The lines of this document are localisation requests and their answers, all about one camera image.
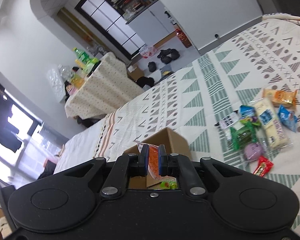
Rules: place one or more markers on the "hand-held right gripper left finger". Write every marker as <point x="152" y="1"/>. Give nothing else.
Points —
<point x="145" y="158"/>

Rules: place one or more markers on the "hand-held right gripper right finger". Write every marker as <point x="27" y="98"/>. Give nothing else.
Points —
<point x="162" y="161"/>

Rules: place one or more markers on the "orange snack packet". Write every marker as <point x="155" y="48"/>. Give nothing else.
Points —
<point x="153" y="166"/>

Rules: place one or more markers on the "cardboard box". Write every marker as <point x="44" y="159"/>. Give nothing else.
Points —
<point x="173" y="141"/>

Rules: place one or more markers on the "blue cartoon snack packet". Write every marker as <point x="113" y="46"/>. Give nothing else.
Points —
<point x="247" y="110"/>

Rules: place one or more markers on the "green candy packet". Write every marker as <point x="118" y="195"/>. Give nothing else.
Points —
<point x="168" y="185"/>

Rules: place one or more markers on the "small black wrapped snack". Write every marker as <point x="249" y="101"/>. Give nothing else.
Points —
<point x="217" y="124"/>

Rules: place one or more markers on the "black and white snack packet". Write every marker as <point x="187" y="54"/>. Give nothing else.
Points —
<point x="228" y="122"/>

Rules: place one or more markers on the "black bag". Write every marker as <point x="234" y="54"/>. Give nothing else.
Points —
<point x="145" y="81"/>
<point x="168" y="54"/>
<point x="152" y="66"/>

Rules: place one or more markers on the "dark green snack packet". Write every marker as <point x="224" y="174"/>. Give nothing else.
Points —
<point x="241" y="136"/>

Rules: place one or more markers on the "table with dotted tablecloth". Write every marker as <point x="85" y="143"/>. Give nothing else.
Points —
<point x="102" y="85"/>

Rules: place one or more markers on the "brown cardboard carton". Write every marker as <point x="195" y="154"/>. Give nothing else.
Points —
<point x="134" y="72"/>

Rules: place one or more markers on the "purple snack packet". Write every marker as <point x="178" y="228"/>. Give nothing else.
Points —
<point x="252" y="152"/>

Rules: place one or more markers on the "red snack packet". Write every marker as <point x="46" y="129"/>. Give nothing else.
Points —
<point x="263" y="166"/>

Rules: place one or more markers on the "red and white plastic bag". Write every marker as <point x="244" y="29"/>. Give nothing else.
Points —
<point x="147" y="51"/>

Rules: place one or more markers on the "green carton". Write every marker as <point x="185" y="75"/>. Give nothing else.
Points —
<point x="90" y="63"/>

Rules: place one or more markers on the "long white cracker packet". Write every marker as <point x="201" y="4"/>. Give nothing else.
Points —
<point x="270" y="123"/>

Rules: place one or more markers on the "grey metal appliance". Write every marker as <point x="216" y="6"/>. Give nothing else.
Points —
<point x="95" y="48"/>

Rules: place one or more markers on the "green soda bottle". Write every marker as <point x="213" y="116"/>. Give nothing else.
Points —
<point x="80" y="55"/>

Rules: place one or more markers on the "beige snack packet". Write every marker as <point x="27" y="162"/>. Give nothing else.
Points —
<point x="268" y="93"/>

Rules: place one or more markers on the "red gift box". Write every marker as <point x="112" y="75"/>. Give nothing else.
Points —
<point x="183" y="37"/>

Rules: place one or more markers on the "blue triangular snack packet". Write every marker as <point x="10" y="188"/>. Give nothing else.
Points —
<point x="287" y="117"/>

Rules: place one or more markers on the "orange bread packet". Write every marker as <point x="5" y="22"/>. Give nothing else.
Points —
<point x="283" y="97"/>

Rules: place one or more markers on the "bright balcony window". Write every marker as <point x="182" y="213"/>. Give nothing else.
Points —
<point x="10" y="130"/>

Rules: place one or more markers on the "black-framed sliding window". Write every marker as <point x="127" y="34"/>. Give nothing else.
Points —
<point x="110" y="22"/>

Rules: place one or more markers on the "white cabinet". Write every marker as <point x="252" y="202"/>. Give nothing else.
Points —
<point x="160" y="17"/>

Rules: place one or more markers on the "cluttered shelf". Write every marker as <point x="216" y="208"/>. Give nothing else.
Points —
<point x="132" y="2"/>

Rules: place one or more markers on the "striped beige cloth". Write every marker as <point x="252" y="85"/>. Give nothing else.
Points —
<point x="287" y="18"/>

